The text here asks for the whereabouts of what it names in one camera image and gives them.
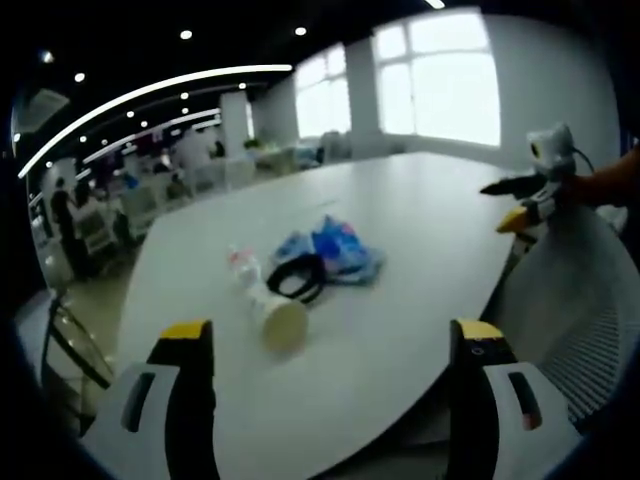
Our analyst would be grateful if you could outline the grey mesh office chair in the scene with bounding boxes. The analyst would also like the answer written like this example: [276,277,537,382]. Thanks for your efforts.
[480,204,640,436]

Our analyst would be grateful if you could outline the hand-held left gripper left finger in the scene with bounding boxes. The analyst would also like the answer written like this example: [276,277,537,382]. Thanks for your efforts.
[79,319,222,480]

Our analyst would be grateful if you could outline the blue patterned plastic bag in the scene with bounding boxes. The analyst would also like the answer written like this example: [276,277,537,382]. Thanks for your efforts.
[272,214,389,287]

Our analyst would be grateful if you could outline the clear plastic bottle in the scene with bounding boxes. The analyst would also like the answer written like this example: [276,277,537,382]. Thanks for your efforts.
[227,244,264,294]

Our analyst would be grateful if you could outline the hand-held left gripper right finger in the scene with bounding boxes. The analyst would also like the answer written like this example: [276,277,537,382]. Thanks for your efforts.
[444,317,584,480]

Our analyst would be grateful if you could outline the white paper cup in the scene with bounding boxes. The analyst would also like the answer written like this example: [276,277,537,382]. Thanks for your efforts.
[248,289,310,357]

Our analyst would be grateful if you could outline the white table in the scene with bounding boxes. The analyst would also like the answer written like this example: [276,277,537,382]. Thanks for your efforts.
[115,151,551,480]

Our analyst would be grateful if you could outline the curved ceiling light strip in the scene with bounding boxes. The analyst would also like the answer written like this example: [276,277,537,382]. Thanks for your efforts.
[17,63,294,180]

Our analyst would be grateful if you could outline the white pillar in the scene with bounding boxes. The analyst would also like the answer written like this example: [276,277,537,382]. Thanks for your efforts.
[218,92,251,160]

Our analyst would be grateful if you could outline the grey cable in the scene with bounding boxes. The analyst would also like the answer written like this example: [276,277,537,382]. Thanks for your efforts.
[569,146,596,175]

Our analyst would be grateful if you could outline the large window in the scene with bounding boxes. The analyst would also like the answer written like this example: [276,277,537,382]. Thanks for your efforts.
[372,12,503,148]
[293,43,351,140]

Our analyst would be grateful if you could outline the black frame chair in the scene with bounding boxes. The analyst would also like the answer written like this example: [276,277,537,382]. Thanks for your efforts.
[39,294,116,426]

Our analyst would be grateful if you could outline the black strap loop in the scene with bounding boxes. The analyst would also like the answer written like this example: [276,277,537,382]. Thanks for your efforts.
[265,253,329,305]

